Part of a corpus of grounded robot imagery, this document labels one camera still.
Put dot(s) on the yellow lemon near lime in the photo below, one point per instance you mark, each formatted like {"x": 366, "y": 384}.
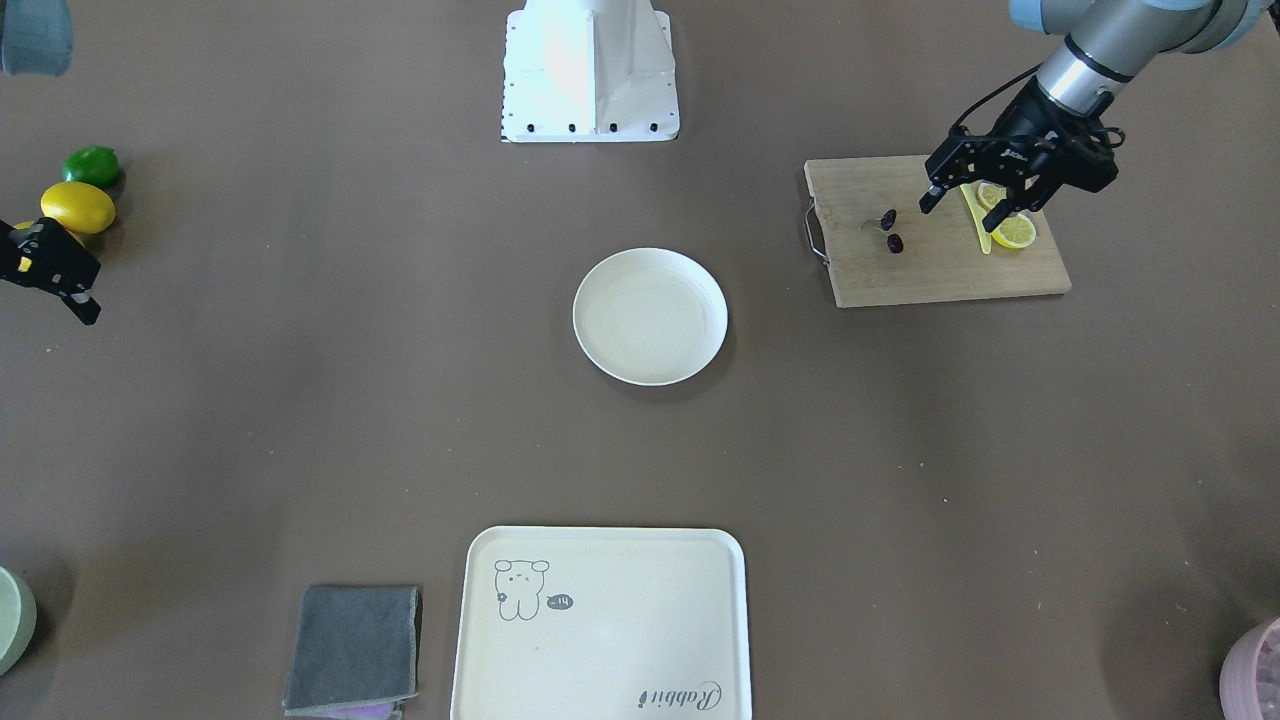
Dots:
{"x": 80, "y": 207}

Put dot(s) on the lemon slice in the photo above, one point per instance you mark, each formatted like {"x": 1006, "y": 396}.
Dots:
{"x": 1016, "y": 232}
{"x": 989, "y": 195}

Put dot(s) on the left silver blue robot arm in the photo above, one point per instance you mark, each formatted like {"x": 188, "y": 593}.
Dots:
{"x": 1106, "y": 44}

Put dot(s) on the green lime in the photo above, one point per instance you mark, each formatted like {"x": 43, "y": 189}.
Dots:
{"x": 93, "y": 164}

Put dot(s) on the grey folded cloth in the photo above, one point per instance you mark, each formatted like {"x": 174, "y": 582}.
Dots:
{"x": 355, "y": 653}

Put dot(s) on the yellow plastic knife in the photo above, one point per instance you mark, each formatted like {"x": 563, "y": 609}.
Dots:
{"x": 978, "y": 213}

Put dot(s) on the cream rabbit tray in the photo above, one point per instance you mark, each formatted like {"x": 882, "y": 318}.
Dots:
{"x": 603, "y": 623}

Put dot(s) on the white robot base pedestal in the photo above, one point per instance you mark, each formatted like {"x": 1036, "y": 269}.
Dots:
{"x": 589, "y": 72}

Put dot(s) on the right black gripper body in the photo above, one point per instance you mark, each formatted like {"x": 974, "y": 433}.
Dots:
{"x": 48, "y": 262}

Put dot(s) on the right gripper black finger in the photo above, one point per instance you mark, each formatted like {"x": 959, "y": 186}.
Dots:
{"x": 84, "y": 306}

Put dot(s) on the yellow lemon outer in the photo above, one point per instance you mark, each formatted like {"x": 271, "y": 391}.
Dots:
{"x": 42, "y": 231}

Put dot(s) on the mint green bowl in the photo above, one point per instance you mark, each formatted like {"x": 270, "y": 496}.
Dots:
{"x": 18, "y": 618}

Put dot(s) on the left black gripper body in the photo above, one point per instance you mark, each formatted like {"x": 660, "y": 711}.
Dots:
{"x": 1021, "y": 119}

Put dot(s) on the pink ice bowl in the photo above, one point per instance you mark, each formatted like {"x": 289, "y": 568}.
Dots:
{"x": 1249, "y": 676}

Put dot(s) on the cream round plate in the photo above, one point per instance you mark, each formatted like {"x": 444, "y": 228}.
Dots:
{"x": 650, "y": 317}

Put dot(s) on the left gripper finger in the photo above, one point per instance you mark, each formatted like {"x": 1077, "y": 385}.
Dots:
{"x": 1005, "y": 211}
{"x": 932, "y": 197}

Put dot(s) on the wooden cutting board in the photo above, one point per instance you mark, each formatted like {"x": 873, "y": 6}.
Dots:
{"x": 942, "y": 261}

